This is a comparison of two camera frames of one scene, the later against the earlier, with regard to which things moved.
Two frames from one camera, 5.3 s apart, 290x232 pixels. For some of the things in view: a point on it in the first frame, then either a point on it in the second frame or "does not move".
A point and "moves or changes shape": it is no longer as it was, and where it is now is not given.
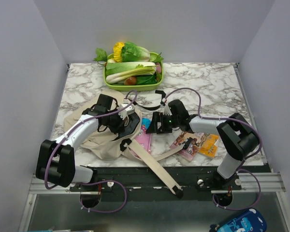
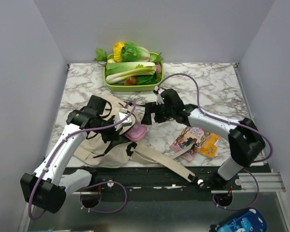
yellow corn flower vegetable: x=117 y=50 does not move
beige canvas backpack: x=97 y=145 moves or changes shape
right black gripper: x=158 y=117 to x=150 y=108
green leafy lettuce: x=131 y=52 does not move
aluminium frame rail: x=252 y=182 does not move
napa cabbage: x=116 y=72 does not move
